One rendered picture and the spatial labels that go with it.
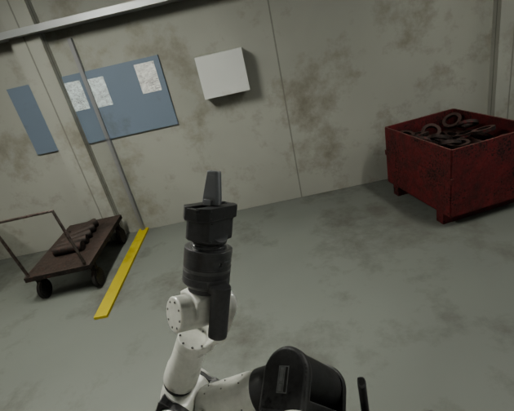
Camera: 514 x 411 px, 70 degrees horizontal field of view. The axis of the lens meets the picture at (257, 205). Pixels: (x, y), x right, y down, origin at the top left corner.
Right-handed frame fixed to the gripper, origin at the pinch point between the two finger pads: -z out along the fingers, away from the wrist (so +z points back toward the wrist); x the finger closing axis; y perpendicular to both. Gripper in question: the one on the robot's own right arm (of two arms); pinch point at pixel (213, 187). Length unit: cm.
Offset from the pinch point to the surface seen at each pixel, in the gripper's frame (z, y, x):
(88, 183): 50, 329, -227
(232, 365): 136, 71, -141
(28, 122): -12, 379, -188
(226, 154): 3, 199, -310
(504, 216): 32, -84, -339
